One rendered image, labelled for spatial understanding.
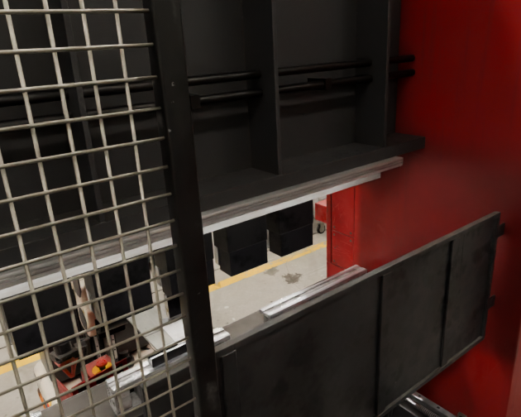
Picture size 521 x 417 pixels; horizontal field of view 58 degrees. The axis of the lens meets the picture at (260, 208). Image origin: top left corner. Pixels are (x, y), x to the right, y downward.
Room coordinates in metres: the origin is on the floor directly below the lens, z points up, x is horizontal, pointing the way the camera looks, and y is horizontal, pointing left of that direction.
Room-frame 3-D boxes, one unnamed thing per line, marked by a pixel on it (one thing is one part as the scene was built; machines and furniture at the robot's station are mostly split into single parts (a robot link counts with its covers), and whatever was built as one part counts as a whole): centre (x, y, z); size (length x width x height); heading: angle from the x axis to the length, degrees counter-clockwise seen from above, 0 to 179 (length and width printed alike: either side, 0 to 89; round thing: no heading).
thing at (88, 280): (1.12, 0.39, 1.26); 0.15 x 0.09 x 0.17; 127
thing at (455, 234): (0.95, -0.25, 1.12); 1.13 x 0.02 x 0.44; 127
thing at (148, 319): (1.34, 0.34, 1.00); 0.26 x 0.18 x 0.01; 37
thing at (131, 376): (1.19, 0.29, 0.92); 0.39 x 0.06 x 0.10; 127
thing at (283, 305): (1.55, -0.19, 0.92); 0.50 x 0.06 x 0.10; 127
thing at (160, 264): (1.24, 0.23, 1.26); 0.15 x 0.09 x 0.17; 127
